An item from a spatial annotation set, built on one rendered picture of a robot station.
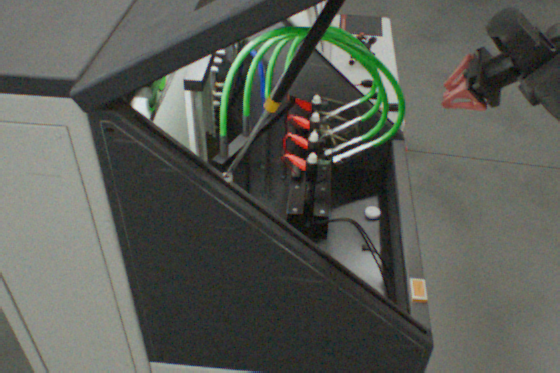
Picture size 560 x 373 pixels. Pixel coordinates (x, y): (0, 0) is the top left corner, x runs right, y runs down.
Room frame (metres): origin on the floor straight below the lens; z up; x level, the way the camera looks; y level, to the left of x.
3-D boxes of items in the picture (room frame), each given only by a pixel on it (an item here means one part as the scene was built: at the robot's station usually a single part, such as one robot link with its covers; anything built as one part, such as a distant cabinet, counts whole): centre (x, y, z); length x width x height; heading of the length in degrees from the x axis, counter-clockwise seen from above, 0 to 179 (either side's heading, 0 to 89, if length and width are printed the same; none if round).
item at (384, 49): (1.63, -0.27, 0.97); 0.70 x 0.22 x 0.03; 176
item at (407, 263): (0.92, -0.31, 0.87); 0.62 x 0.04 x 0.16; 176
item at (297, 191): (1.06, -0.08, 0.91); 0.34 x 0.10 x 0.15; 176
